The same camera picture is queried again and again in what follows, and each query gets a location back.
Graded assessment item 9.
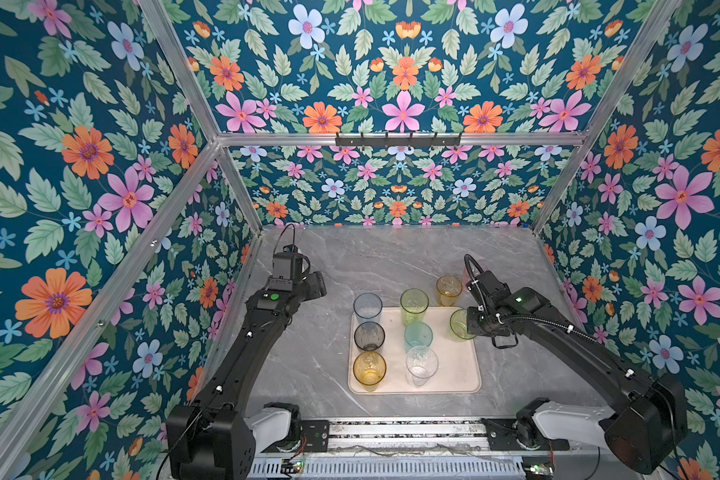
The green short glass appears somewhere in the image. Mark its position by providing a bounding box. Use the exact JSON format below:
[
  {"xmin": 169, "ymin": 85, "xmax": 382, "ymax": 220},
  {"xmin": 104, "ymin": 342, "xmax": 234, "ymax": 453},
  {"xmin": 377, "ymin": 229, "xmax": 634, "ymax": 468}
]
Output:
[{"xmin": 449, "ymin": 309, "xmax": 475, "ymax": 342}]

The blue tall glass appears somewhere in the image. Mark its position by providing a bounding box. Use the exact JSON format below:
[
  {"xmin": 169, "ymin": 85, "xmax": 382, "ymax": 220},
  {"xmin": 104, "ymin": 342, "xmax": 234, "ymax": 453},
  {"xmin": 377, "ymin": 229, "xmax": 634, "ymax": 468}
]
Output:
[{"xmin": 353, "ymin": 292, "xmax": 383, "ymax": 324}]

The grey tall glass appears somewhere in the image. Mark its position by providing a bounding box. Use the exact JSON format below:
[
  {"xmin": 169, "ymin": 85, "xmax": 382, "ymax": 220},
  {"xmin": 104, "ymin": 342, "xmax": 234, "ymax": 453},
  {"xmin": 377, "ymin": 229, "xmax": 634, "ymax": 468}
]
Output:
[{"xmin": 353, "ymin": 322, "xmax": 386, "ymax": 352}]

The teal short glass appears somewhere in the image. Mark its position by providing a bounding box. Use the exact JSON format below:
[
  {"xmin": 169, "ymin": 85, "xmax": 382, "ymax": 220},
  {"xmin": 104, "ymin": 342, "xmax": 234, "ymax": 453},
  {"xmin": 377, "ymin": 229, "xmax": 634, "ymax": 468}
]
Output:
[{"xmin": 403, "ymin": 321, "xmax": 434, "ymax": 351}]

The clear short glass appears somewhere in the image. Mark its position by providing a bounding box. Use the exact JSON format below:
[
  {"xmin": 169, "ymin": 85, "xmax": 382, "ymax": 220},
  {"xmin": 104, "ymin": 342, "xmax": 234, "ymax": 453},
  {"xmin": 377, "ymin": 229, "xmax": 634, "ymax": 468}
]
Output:
[{"xmin": 405, "ymin": 346, "xmax": 440, "ymax": 387}]

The light green tall glass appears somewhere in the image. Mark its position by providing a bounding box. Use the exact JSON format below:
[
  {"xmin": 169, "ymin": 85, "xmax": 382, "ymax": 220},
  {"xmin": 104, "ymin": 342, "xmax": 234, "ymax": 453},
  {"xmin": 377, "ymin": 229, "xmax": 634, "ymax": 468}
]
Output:
[{"xmin": 400, "ymin": 288, "xmax": 430, "ymax": 327}]

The yellow tall glass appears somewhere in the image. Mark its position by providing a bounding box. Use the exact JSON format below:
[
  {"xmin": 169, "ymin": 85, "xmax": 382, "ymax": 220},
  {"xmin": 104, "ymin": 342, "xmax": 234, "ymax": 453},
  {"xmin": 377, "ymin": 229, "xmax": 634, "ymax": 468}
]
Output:
[{"xmin": 352, "ymin": 351, "xmax": 387, "ymax": 391}]

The beige plastic tray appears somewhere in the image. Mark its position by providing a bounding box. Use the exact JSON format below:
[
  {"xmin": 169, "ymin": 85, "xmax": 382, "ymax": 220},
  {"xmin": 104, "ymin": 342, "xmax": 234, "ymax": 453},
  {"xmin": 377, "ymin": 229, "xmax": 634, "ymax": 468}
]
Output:
[{"xmin": 346, "ymin": 307, "xmax": 482, "ymax": 395}]

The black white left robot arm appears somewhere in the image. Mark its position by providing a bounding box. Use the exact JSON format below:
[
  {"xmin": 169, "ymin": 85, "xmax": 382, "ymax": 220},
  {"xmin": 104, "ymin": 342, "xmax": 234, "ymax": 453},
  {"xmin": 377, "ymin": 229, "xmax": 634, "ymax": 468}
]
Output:
[{"xmin": 166, "ymin": 271, "xmax": 327, "ymax": 479}]

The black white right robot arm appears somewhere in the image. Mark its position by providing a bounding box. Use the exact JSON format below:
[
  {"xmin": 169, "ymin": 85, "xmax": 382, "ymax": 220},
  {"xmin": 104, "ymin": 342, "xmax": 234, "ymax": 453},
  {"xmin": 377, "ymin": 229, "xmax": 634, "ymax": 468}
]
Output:
[{"xmin": 467, "ymin": 281, "xmax": 688, "ymax": 474}]

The yellow short glass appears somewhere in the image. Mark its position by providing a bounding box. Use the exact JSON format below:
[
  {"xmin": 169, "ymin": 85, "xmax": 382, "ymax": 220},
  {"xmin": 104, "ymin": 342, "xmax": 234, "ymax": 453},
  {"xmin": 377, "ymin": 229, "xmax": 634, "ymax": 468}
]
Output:
[{"xmin": 436, "ymin": 275, "xmax": 463, "ymax": 307}]

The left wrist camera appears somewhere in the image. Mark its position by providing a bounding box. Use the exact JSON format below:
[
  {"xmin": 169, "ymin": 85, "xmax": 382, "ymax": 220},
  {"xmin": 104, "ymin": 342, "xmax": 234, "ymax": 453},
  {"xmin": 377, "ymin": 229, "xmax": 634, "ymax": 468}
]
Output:
[{"xmin": 267, "ymin": 250, "xmax": 311, "ymax": 292}]

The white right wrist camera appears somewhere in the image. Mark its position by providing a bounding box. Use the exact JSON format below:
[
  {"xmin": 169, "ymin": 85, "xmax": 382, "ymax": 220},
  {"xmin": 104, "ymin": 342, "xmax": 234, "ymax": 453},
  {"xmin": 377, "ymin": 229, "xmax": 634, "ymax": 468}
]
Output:
[{"xmin": 467, "ymin": 271, "xmax": 511, "ymax": 311}]

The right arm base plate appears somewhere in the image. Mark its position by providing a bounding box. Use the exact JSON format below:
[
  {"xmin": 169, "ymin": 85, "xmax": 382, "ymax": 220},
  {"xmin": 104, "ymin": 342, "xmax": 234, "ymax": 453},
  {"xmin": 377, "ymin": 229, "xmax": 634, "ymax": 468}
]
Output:
[{"xmin": 479, "ymin": 418, "xmax": 571, "ymax": 452}]

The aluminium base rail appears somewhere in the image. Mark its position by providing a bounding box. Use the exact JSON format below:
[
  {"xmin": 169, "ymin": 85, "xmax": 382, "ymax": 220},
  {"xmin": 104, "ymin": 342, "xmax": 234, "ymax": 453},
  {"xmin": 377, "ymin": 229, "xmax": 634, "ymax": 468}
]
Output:
[{"xmin": 155, "ymin": 416, "xmax": 661, "ymax": 460}]

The metal hook rail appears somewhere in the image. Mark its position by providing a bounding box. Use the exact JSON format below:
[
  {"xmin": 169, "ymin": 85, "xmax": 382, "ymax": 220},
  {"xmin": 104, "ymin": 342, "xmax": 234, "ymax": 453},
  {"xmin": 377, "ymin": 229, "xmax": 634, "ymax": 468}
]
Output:
[{"xmin": 335, "ymin": 132, "xmax": 462, "ymax": 149}]

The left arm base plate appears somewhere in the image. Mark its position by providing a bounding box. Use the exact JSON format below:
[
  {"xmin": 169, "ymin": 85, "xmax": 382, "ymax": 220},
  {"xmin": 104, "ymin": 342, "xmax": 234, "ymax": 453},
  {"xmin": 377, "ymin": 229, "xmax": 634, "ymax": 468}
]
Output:
[{"xmin": 264, "ymin": 419, "xmax": 331, "ymax": 455}]

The white vented cable duct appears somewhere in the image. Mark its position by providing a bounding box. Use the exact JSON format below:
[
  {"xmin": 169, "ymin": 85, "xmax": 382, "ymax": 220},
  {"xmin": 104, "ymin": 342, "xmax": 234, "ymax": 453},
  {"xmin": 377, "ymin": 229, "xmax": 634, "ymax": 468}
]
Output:
[{"xmin": 248, "ymin": 457, "xmax": 526, "ymax": 479}]

